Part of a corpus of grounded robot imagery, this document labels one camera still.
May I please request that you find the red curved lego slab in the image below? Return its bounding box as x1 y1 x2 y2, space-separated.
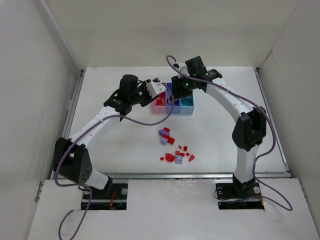
159 92 166 99

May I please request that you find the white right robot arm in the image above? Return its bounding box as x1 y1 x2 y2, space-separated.
170 56 266 192

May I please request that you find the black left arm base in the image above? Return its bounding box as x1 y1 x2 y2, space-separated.
78 182 129 211

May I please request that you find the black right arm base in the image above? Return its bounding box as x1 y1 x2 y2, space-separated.
214 176 265 210

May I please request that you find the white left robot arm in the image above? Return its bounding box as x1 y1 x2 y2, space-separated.
53 74 166 196

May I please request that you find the three-compartment colour sorting tray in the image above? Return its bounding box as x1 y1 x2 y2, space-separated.
151 91 195 115

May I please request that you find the red lego in pink bin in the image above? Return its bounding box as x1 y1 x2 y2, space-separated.
155 98 163 106

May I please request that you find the red lego brick upper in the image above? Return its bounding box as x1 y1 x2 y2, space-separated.
158 127 170 135

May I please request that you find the red lego brick lower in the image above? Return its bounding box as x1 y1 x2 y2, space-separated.
162 135 175 145

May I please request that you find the light purple lego piece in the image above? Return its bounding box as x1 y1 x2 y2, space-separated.
160 137 168 145

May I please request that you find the red round horseshoe lego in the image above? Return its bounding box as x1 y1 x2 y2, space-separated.
165 153 176 163

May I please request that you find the lilac square lego plate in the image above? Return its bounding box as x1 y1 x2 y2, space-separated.
175 156 183 164

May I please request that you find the red wedge lego piece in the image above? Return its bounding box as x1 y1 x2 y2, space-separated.
188 154 195 162

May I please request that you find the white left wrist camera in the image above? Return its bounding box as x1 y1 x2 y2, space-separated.
146 79 166 98

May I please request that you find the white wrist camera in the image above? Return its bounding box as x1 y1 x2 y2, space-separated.
173 62 189 75
146 79 166 98

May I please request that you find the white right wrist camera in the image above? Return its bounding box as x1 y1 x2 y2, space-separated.
173 62 189 75

